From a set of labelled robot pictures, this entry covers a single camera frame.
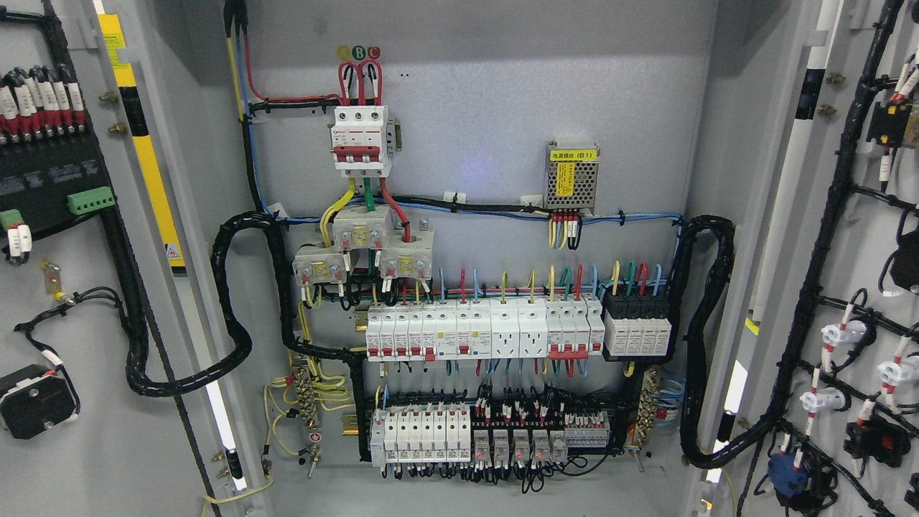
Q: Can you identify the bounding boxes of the white circuit breaker row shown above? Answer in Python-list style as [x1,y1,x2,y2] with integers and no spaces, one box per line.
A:
[365,295,606,361]

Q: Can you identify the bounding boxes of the grey current transformer cluster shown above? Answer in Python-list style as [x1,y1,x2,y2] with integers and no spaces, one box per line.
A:
[293,204,434,286]

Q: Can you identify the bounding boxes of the black left cable conduit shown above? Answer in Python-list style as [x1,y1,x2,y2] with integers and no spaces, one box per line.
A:
[126,212,367,397]

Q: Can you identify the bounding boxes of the black cable conduit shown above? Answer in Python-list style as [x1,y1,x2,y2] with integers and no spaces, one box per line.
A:
[126,212,367,397]
[676,214,737,469]

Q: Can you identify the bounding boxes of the red white main breaker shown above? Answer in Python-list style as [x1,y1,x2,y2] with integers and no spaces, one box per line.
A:
[330,106,395,179]

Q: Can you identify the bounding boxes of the brass left ground bar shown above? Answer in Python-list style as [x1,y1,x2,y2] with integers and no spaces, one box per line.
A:
[291,361,321,432]

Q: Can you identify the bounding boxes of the black relay terminal row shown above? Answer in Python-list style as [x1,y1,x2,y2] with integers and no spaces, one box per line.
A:
[368,384,613,483]

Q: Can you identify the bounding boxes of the black white surge protector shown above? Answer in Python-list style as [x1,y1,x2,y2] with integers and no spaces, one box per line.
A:
[602,290,672,364]

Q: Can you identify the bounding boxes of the black right cable conduit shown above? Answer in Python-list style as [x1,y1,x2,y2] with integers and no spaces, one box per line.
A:
[676,214,737,469]

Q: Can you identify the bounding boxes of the metal mesh power supply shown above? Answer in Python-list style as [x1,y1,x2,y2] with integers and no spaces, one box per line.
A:
[543,140,600,210]

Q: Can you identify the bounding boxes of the grey cabinet door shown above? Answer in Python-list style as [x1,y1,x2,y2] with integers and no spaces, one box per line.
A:
[2,1,234,516]
[687,1,917,484]

